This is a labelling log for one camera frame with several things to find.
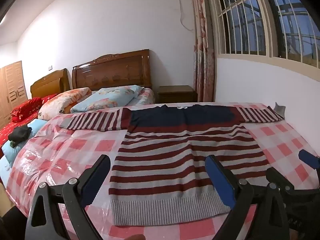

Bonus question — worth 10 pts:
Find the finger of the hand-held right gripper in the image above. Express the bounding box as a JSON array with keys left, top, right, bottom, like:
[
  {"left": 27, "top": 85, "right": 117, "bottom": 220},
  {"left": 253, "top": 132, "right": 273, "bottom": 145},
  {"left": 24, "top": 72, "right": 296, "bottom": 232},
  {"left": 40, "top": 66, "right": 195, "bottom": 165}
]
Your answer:
[
  {"left": 298, "top": 149, "right": 320, "bottom": 171},
  {"left": 266, "top": 167, "right": 295, "bottom": 192}
]

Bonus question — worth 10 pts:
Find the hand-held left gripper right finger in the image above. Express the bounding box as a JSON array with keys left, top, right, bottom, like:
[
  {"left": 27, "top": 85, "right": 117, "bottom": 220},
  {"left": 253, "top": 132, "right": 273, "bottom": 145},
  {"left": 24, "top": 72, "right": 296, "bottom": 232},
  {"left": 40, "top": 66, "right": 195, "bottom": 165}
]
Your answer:
[{"left": 204, "top": 154, "right": 290, "bottom": 240}]

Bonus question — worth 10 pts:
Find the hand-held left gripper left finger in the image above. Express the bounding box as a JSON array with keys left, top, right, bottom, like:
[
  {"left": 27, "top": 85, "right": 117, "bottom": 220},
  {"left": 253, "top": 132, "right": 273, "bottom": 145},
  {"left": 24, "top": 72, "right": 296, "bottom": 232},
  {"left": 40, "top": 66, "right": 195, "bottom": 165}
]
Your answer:
[{"left": 25, "top": 154, "right": 111, "bottom": 240}]

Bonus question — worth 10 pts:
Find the red grey striped sweater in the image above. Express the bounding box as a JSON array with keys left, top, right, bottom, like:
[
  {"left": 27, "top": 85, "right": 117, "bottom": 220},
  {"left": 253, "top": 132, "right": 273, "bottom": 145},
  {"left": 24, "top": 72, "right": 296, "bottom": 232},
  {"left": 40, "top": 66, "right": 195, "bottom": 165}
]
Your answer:
[{"left": 60, "top": 102, "right": 286, "bottom": 227}]

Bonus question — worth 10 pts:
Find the pink checkered bed cover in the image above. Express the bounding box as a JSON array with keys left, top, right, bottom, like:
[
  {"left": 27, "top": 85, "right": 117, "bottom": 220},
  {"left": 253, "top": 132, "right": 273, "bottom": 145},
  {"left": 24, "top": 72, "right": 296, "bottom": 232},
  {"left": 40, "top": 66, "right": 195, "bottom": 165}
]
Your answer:
[{"left": 5, "top": 102, "right": 320, "bottom": 240}]

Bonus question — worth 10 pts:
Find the light blue floral pillow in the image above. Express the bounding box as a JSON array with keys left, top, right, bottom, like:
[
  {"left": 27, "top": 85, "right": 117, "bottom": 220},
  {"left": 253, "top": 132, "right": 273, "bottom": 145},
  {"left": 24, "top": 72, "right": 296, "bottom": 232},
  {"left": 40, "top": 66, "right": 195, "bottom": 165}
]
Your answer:
[{"left": 70, "top": 85, "right": 145, "bottom": 114}]

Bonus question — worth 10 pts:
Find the orange floral pillow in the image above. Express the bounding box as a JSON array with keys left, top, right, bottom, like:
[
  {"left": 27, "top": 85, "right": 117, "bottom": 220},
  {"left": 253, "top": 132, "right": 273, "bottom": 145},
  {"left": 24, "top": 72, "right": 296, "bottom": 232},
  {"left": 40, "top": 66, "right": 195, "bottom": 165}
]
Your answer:
[{"left": 37, "top": 87, "right": 92, "bottom": 120}]

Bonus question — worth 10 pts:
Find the light blue quilt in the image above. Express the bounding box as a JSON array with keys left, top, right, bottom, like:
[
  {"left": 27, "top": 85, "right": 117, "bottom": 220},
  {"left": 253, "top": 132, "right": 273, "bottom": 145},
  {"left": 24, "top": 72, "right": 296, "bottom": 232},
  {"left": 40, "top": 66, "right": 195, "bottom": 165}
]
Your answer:
[{"left": 1, "top": 119, "right": 48, "bottom": 168}]

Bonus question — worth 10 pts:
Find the dark cloth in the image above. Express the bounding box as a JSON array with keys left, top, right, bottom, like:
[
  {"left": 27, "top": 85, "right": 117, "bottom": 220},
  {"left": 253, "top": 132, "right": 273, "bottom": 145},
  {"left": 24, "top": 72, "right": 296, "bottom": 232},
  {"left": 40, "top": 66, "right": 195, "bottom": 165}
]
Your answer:
[{"left": 8, "top": 126, "right": 32, "bottom": 142}]

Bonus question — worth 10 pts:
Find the person's dark clothing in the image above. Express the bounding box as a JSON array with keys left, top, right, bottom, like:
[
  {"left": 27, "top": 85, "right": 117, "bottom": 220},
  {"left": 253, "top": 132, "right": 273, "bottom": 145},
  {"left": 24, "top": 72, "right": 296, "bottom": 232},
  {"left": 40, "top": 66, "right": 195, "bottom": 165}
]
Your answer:
[{"left": 0, "top": 204, "right": 29, "bottom": 240}]

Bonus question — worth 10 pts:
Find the wooden nightstand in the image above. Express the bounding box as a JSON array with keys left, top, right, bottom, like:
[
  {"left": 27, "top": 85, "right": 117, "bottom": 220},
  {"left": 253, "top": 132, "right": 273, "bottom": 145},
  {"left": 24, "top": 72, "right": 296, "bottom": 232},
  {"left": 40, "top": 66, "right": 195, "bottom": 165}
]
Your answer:
[{"left": 157, "top": 85, "right": 198, "bottom": 104}]

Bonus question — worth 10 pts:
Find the red blanket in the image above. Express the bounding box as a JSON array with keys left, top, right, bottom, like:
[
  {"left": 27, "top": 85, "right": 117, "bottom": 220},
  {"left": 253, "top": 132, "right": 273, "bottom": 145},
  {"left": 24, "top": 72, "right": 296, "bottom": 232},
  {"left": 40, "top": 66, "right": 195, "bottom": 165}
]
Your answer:
[{"left": 0, "top": 94, "right": 58, "bottom": 146}]

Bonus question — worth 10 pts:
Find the small wooden headboard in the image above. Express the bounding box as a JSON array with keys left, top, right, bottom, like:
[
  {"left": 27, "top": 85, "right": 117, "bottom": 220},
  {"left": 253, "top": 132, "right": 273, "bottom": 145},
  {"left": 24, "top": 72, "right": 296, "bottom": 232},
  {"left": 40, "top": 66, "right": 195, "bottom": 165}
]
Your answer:
[{"left": 30, "top": 68, "right": 71, "bottom": 100}]

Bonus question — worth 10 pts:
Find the large wooden headboard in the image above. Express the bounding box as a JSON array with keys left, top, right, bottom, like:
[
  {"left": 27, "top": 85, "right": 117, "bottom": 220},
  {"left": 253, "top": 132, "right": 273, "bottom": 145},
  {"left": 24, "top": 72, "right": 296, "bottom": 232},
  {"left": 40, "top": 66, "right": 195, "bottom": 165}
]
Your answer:
[{"left": 72, "top": 49, "right": 153, "bottom": 92}]

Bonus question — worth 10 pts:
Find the wooden wardrobe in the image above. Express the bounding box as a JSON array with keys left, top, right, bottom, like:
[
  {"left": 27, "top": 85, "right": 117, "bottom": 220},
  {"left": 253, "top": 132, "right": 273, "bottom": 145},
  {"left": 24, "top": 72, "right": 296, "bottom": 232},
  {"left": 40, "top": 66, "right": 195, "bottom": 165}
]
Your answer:
[{"left": 0, "top": 60, "right": 28, "bottom": 130}]

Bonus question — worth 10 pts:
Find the floral pink curtain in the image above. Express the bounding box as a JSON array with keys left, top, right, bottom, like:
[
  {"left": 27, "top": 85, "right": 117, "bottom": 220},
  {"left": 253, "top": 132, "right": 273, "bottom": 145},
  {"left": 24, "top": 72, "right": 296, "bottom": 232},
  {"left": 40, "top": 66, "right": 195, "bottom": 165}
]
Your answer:
[{"left": 189, "top": 0, "right": 216, "bottom": 103}]

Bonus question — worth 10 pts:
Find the barred window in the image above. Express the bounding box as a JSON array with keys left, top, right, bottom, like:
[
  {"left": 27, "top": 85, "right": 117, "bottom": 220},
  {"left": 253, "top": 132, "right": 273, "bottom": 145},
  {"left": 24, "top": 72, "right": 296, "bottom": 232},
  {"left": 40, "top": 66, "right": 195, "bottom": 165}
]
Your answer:
[{"left": 205, "top": 0, "right": 320, "bottom": 69}]

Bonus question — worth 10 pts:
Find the air conditioner cable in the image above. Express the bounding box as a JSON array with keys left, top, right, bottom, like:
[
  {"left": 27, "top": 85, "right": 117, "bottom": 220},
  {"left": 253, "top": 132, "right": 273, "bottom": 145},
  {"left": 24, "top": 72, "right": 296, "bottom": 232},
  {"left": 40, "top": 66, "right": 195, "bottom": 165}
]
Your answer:
[{"left": 177, "top": 0, "right": 195, "bottom": 32}]

